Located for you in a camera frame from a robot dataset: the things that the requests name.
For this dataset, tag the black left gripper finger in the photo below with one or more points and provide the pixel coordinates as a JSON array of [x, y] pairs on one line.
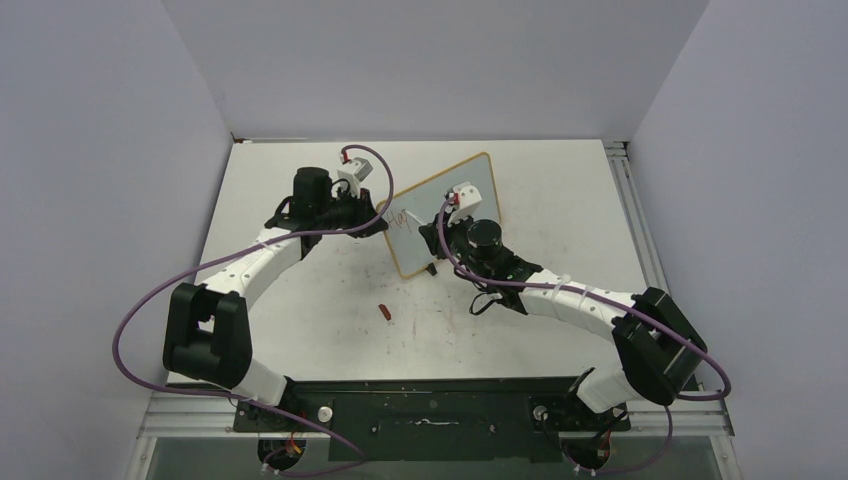
[[370, 223], [371, 199]]

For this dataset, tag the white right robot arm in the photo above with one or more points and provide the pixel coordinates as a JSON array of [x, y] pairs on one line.
[[658, 349]]

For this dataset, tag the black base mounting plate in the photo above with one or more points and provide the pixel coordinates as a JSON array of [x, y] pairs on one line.
[[442, 420]]

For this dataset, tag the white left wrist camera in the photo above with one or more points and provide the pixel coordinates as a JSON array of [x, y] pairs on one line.
[[351, 174]]

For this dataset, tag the aluminium rail right side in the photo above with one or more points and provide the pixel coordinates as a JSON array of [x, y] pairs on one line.
[[650, 264]]

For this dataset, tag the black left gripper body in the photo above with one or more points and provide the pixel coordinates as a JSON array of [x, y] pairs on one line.
[[345, 213]]

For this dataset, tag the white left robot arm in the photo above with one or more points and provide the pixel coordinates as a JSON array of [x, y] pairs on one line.
[[207, 333]]

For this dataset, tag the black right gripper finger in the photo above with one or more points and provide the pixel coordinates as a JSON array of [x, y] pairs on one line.
[[430, 235], [450, 210]]

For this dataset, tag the aluminium rail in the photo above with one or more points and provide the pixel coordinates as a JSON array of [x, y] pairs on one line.
[[650, 264], [181, 416]]

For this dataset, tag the white red whiteboard marker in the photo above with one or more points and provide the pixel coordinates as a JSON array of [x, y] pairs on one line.
[[412, 216]]

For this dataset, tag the aluminium rail front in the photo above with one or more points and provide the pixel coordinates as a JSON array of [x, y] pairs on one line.
[[181, 416]]

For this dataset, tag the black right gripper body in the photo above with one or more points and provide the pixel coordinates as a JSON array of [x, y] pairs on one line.
[[456, 239]]

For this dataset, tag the red marker cap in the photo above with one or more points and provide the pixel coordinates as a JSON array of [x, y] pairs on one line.
[[385, 312]]

